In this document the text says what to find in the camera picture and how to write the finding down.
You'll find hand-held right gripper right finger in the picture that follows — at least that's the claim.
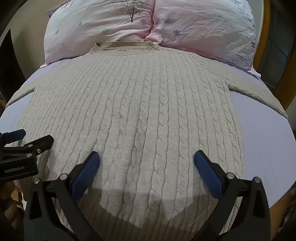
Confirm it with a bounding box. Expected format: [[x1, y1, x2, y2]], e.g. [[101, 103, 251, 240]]
[[194, 150, 271, 241]]

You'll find pink floral pillow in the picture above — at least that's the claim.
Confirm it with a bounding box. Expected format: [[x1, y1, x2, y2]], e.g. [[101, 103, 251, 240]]
[[148, 0, 261, 78], [43, 0, 162, 66]]

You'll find lavender bed sheet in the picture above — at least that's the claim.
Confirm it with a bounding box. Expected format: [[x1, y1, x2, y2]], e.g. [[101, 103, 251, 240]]
[[0, 52, 296, 210]]

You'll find beige cable-knit sweater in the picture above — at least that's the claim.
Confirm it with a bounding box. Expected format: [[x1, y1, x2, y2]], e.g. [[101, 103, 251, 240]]
[[6, 42, 288, 241]]

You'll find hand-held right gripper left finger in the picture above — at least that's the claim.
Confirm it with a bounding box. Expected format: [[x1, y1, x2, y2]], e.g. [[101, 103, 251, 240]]
[[24, 151, 103, 241]]

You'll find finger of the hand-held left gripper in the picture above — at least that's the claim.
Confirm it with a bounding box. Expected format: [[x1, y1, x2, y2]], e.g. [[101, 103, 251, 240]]
[[0, 129, 26, 145], [0, 135, 54, 160]]

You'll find wooden bed frame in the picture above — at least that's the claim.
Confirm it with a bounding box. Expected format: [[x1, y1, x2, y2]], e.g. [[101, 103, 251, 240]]
[[253, 0, 296, 110]]

